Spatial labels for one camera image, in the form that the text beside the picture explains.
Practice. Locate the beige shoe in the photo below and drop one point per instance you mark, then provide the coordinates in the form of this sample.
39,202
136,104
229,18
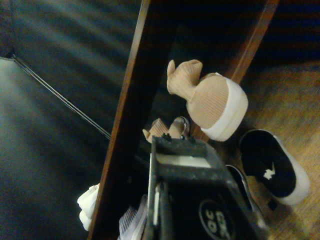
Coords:
212,102
165,130

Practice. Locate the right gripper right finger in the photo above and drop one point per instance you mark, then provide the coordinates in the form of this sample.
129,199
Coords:
190,160

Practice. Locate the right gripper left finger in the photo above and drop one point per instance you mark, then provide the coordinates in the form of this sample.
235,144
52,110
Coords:
157,212

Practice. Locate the white shoe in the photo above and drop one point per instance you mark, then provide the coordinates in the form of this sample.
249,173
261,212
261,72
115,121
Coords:
86,220
88,198

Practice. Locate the black curtain stand pole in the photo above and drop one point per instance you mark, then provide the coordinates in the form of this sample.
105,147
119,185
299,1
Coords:
62,97

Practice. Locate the lilac shoe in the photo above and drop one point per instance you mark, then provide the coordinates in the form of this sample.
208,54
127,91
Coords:
132,220

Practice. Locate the brown shoe rack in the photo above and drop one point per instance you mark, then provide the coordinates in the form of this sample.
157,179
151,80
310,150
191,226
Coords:
130,100

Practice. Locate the black shoe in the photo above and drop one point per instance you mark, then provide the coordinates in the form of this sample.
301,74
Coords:
243,187
272,165

